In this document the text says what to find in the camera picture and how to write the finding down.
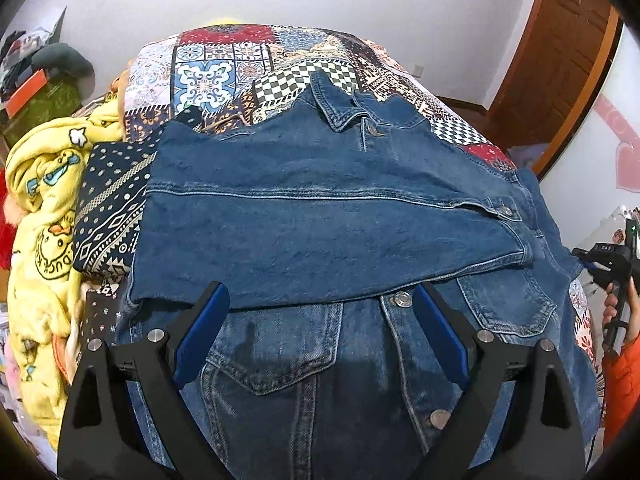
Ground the person's right hand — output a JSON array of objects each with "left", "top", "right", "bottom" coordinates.
[{"left": 601, "top": 280, "right": 640, "bottom": 356}]

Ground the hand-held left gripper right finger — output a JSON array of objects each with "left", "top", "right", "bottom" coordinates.
[{"left": 410, "top": 282, "right": 587, "bottom": 480}]

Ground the yellow duck print blanket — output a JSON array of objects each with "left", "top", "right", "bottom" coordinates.
[{"left": 5, "top": 95, "right": 132, "bottom": 431}]

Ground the orange box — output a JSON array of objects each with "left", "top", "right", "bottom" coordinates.
[{"left": 4, "top": 69, "right": 51, "bottom": 117}]

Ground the dark grey cushion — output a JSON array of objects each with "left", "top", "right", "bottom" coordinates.
[{"left": 31, "top": 42, "right": 96, "bottom": 98}]

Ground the person's right forearm orange sleeve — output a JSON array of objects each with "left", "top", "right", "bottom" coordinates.
[{"left": 601, "top": 332, "right": 640, "bottom": 450}]

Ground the brown wooden door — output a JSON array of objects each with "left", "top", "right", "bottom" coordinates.
[{"left": 486, "top": 0, "right": 617, "bottom": 152}]

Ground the green patterned bag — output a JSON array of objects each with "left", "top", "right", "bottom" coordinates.
[{"left": 2, "top": 80, "right": 84, "bottom": 147}]

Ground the red fluffy cloth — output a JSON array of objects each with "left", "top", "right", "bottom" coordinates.
[{"left": 0, "top": 165, "right": 17, "bottom": 278}]

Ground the patchwork patterned bedspread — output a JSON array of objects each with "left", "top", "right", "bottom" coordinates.
[{"left": 74, "top": 24, "right": 601, "bottom": 371}]

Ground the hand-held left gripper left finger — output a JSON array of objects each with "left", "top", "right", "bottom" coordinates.
[{"left": 57, "top": 281, "right": 236, "bottom": 480}]

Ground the pile of assorted clutter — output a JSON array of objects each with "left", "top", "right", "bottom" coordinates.
[{"left": 0, "top": 6, "right": 68, "bottom": 103}]

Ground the blue denim jacket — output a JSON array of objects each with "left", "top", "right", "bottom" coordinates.
[{"left": 115, "top": 70, "right": 601, "bottom": 480}]

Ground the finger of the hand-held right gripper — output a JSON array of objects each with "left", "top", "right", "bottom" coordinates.
[{"left": 571, "top": 247, "right": 616, "bottom": 292}]

